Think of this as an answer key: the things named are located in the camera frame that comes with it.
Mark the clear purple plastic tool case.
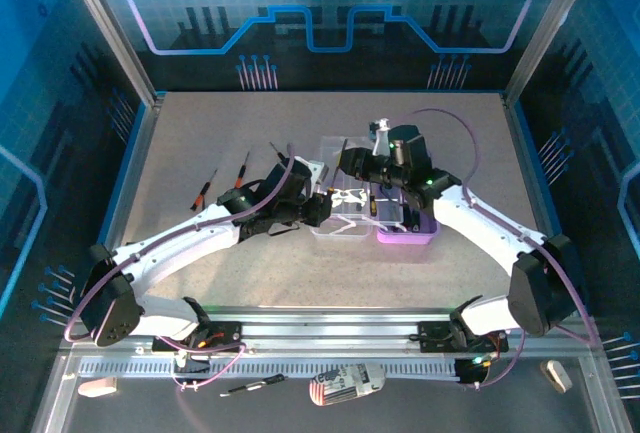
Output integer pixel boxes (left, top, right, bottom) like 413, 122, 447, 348
310, 133, 442, 248

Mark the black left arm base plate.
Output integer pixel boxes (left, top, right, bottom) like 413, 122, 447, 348
151, 320, 245, 354

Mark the aluminium frame post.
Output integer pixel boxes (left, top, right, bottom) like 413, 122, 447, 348
503, 0, 603, 105
55, 0, 165, 110

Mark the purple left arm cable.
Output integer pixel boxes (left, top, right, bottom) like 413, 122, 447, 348
64, 141, 296, 394

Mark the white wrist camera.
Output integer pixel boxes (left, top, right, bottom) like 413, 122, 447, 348
368, 116, 397, 158
294, 155, 331, 189

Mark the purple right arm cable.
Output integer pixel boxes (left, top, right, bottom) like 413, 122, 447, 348
407, 107, 601, 390

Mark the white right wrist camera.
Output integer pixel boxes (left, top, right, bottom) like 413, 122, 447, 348
368, 116, 397, 158

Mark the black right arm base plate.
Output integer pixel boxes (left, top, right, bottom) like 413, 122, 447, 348
416, 320, 510, 354

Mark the grey slotted cable duct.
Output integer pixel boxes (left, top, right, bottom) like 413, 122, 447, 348
78, 356, 464, 380

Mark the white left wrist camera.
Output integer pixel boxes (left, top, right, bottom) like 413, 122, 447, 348
294, 155, 331, 189

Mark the aluminium mounting rail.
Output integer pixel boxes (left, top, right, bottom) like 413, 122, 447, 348
59, 304, 601, 355

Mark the pale pink eraser block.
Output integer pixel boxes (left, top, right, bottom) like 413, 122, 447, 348
77, 376, 119, 399

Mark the black controller box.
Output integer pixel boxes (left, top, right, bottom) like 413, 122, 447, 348
453, 355, 494, 387

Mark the black silver pen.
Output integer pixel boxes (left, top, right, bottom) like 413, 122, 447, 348
218, 373, 290, 399

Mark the printed black white pouch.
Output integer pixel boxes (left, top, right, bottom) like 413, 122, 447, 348
308, 362, 387, 407

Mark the beige white small object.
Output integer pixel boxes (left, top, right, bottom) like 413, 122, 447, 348
538, 358, 574, 395

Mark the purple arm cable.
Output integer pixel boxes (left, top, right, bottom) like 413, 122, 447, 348
407, 107, 601, 390
64, 141, 296, 394

